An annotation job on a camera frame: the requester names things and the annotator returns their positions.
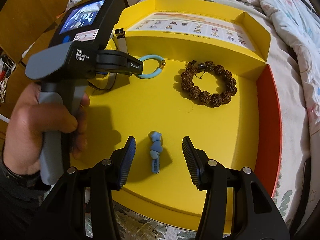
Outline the blue star heart hair clip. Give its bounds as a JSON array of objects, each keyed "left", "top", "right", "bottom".
[{"left": 150, "top": 131, "right": 163, "bottom": 174}]

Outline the brown rudraksha bead bracelet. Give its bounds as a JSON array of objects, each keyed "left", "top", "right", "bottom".
[{"left": 180, "top": 60, "right": 238, "bottom": 108}]

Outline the person's left hand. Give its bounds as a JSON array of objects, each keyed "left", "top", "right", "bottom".
[{"left": 3, "top": 83, "right": 90, "bottom": 175}]

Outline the clear plastic claw clip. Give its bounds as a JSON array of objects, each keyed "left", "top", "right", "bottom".
[{"left": 115, "top": 211, "right": 164, "bottom": 239}]

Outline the yellow cardboard box tray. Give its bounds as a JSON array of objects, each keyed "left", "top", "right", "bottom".
[{"left": 69, "top": 0, "right": 283, "bottom": 235}]

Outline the printed instruction sheet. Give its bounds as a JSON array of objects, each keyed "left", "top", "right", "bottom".
[{"left": 129, "top": 12, "right": 255, "bottom": 51}]

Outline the light blue bracelet ring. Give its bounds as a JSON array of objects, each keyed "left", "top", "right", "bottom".
[{"left": 135, "top": 54, "right": 167, "bottom": 80}]

